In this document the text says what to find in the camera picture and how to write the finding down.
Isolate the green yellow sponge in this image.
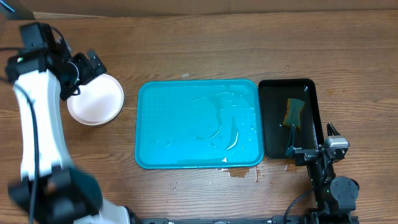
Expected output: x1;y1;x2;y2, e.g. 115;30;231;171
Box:
282;98;305;129

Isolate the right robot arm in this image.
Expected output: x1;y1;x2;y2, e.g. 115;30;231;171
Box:
283;123;359;223

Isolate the dark object top-left corner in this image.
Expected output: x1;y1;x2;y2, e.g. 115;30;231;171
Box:
1;0;35;21

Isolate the teal plastic tray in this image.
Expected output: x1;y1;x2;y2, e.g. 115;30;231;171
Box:
134;79;264;169

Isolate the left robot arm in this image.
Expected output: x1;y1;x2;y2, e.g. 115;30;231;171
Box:
6;49;135;223

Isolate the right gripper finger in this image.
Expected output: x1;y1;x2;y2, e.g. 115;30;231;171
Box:
285;124;296;157
326;123;340;136

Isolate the white plate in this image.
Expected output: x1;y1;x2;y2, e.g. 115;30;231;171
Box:
67;74;124;126

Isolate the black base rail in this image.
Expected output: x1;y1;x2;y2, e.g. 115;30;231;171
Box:
131;215;311;224

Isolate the black plastic tray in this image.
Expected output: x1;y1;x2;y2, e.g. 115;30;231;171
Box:
258;78;324;159

